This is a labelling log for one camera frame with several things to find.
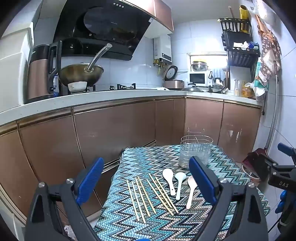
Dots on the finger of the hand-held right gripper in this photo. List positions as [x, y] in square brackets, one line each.
[259, 165]
[285, 149]

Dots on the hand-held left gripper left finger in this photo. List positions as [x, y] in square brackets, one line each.
[92, 178]

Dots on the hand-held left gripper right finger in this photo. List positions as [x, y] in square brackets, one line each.
[201, 178]

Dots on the white plastic spoon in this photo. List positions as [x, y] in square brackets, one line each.
[192, 184]

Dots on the pale blue ceramic spoon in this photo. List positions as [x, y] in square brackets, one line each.
[180, 177]

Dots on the group of bamboo chopsticks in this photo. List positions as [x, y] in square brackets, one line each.
[159, 194]

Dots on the person's right hand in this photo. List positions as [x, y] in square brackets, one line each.
[282, 201]

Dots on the dark red plastic object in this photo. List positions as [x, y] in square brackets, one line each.
[247, 162]

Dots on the blue zigzag knitted cloth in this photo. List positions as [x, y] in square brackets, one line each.
[129, 160]

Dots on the metal pipe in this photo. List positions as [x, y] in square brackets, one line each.
[275, 104]

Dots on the clear plastic bag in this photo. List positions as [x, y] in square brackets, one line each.
[69, 233]

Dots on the white plastic bag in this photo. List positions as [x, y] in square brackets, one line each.
[257, 89]

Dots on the yellow oil bottle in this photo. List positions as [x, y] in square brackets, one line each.
[246, 90]

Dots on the clear bottle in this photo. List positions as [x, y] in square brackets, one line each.
[237, 89]

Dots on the black pan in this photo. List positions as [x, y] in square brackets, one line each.
[217, 88]

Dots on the steel pan lid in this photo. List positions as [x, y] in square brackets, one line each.
[193, 88]

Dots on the white bowl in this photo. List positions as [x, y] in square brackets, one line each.
[77, 86]

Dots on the gas stove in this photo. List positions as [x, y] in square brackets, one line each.
[120, 87]

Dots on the blue and white packet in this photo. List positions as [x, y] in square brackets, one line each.
[56, 87]

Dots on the rice cooker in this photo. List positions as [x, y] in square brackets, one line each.
[173, 83]

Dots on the white microwave oven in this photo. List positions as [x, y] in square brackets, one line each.
[196, 78]

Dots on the blue towel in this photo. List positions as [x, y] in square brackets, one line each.
[218, 73]

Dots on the patterned hanging apron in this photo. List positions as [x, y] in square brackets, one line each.
[268, 46]

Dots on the steel pot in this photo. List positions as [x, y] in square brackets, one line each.
[199, 66]

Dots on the copper electric kettle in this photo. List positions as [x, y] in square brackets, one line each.
[38, 74]

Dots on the white appliance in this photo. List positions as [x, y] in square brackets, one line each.
[13, 69]

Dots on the white water heater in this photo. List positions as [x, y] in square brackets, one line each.
[163, 46]

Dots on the black range hood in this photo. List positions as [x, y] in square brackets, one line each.
[104, 23]

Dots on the black wall rack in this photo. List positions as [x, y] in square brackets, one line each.
[240, 58]

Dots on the brown wall cabinet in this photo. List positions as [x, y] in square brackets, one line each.
[164, 14]

